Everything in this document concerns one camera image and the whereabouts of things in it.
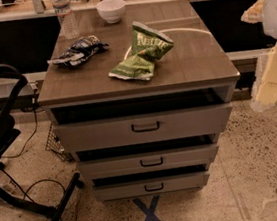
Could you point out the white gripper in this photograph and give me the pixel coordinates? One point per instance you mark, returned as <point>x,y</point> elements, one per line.
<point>264,96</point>

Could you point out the green jalapeno chip bag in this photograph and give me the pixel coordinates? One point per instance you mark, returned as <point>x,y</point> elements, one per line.
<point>148,46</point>

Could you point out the white bowl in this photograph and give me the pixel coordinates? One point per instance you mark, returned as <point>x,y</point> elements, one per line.
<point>111,10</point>

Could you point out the blue chip bag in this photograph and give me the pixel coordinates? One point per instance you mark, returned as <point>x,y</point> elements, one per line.
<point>79,52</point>

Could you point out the clear plastic water bottle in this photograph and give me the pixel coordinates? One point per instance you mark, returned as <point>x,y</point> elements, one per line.
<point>66,18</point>

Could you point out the bottom grey drawer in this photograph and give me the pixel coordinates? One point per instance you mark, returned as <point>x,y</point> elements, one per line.
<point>148,183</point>

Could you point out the grey drawer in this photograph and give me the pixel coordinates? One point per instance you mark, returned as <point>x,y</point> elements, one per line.
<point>141,120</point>
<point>147,158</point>
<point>148,183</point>

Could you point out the top grey drawer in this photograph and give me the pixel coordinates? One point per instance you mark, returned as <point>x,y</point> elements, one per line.
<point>141,120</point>

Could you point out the middle grey drawer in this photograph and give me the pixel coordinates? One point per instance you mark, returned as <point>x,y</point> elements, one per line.
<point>147,158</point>

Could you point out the wire mesh basket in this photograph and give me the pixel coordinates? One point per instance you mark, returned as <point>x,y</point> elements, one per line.
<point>54,145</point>

